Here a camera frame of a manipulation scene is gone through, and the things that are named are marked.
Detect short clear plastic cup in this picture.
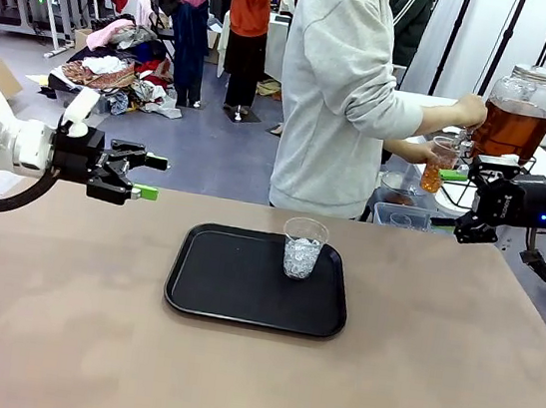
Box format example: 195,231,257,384
276,213,333,284

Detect light grey sweatshirt torso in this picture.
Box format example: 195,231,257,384
263,0,440,227

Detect hanging dark blue trousers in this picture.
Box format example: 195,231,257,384
159,0,216,109

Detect right wrist camera unit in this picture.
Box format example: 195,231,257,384
467,149,523,183

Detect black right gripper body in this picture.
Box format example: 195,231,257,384
470,168,546,235

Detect tall clear plastic cup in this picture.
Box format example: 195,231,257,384
419,134,464,197

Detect person's left forearm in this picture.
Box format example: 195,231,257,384
386,138,416,164

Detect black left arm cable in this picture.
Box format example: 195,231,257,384
0,160,65,222

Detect left wrist camera unit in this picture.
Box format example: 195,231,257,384
57,84,103,142

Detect clear plastic storage bin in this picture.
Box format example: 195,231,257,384
372,201,434,233

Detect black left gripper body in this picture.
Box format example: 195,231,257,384
49,124,119,190

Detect container with brown residue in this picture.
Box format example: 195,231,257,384
376,170,428,209

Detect person's left hand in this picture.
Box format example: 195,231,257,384
408,137,444,170

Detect person in orange top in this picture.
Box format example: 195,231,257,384
215,0,275,126

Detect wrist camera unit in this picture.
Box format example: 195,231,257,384
57,84,103,142
467,149,523,183

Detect pile of mixed clothes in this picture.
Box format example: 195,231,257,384
44,9,195,121

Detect small cardboard box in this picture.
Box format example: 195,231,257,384
71,26,95,51

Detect person's right forearm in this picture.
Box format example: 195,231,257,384
415,99,461,139

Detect black plastic serving tray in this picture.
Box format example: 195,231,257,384
160,217,357,341

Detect white cloth covered table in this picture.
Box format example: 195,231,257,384
216,6,298,87

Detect black wire dispenser stand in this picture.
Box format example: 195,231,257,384
436,144,538,218

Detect person in dark jacket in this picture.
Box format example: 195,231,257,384
380,0,440,71

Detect glass tea dispenser jar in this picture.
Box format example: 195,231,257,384
452,57,546,171

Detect person's right hand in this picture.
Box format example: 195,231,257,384
450,91,490,136

